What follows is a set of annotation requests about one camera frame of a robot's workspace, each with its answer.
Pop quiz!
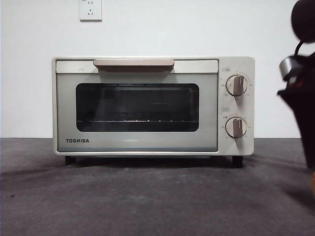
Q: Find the white wall socket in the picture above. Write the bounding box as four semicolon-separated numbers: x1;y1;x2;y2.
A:
79;0;103;22

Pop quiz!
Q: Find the cream Toshiba toaster oven body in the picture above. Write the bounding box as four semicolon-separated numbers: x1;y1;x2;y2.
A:
51;56;256;158

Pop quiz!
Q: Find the silver cable connector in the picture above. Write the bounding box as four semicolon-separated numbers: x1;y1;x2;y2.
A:
279;56;297;81

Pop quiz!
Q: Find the metal wire oven rack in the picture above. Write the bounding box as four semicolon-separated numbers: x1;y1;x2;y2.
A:
76;112;199;123

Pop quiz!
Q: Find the cream oven knob tan grip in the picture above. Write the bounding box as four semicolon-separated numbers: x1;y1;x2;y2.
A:
225;117;248;139
225;75;249;97

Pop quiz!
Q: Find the black cable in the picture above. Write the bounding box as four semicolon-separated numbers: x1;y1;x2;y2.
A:
294;39;307;58

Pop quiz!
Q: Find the oven door with tan handle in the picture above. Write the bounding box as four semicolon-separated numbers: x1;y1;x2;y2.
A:
56;59;219;152

